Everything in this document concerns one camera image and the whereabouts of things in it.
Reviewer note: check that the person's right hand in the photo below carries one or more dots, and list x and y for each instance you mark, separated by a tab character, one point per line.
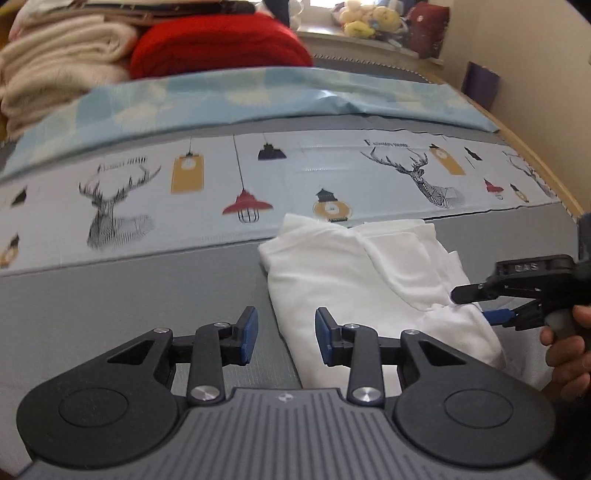
570	355

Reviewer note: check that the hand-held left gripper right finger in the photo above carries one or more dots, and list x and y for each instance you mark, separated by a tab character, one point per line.
322	336

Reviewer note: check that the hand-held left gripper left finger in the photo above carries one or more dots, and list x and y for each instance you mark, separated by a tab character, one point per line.
250	333

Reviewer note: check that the light blue patterned quilt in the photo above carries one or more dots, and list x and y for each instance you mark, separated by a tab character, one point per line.
240	97

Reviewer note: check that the dark purple paper bag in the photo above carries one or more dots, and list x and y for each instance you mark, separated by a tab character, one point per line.
480	85

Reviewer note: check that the yellow-green plush toy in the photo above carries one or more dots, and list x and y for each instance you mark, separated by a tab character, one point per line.
359	29

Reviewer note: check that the yellow plush toy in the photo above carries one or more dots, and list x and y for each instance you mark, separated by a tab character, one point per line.
387	17

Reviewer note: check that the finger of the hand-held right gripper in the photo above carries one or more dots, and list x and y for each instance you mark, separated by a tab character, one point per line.
475	291
501	316

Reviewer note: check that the wooden bed frame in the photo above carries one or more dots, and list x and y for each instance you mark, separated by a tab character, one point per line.
531	138

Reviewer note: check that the cream folded blanket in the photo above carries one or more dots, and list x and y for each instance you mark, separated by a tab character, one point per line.
60	39
51	87

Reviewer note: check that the white garment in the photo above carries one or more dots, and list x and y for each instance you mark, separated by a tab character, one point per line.
369	286

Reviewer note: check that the white plush toy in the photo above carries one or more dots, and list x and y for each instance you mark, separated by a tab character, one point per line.
296	11

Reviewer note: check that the red folded blanket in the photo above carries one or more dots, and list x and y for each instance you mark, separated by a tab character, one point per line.
217	46

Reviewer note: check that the grey printed bed sheet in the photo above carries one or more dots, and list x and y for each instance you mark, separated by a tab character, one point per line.
138	258

